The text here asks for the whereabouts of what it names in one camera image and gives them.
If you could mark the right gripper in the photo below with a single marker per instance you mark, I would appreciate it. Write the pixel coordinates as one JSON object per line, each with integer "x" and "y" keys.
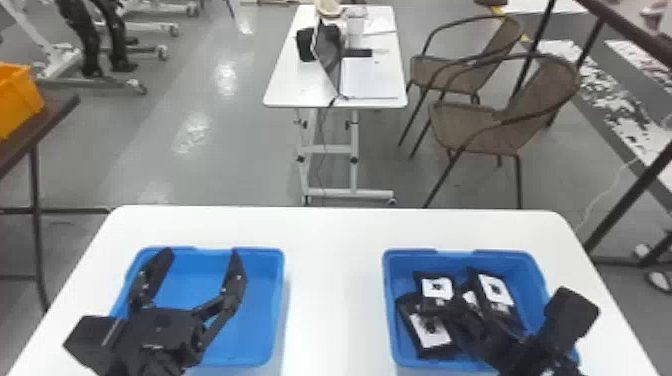
{"x": 525, "y": 359}

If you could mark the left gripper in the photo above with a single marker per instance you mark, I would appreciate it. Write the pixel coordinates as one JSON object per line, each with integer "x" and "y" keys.
{"x": 157, "y": 333}

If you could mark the black part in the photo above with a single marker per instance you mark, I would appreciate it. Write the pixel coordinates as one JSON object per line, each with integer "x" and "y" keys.
{"x": 496, "y": 294}
{"x": 428, "y": 330}
{"x": 437, "y": 291}

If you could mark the blue tray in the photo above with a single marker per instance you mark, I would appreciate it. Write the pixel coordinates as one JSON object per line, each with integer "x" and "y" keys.
{"x": 246, "y": 315}
{"x": 404, "y": 273}

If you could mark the brown chair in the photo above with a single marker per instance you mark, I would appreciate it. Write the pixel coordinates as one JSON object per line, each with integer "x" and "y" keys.
{"x": 462, "y": 73}
{"x": 488, "y": 128}

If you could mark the dark side table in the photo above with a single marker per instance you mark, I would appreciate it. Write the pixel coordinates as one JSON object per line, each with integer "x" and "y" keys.
{"x": 624, "y": 21}
{"x": 31, "y": 131}

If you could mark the white side table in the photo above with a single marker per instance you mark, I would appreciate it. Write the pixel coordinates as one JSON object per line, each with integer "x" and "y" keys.
{"x": 315, "y": 78}

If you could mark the yellow tray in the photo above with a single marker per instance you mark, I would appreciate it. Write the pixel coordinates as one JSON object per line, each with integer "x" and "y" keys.
{"x": 16, "y": 100}

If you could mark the black pouch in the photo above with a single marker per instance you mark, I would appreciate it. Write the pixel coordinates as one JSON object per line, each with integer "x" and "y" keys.
{"x": 305, "y": 44}

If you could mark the grey laptop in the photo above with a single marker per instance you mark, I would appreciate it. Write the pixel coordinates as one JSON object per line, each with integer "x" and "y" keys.
{"x": 362, "y": 73}

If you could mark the white cup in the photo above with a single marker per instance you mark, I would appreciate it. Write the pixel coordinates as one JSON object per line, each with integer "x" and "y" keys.
{"x": 355, "y": 26}

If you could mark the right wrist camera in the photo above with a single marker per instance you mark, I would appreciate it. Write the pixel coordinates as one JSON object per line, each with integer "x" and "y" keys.
{"x": 569, "y": 320}

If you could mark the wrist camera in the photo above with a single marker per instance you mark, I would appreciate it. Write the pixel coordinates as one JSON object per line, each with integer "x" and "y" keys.
{"x": 94, "y": 338}
{"x": 569, "y": 320}

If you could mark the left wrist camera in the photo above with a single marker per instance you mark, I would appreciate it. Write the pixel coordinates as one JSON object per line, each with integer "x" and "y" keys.
{"x": 94, "y": 338}

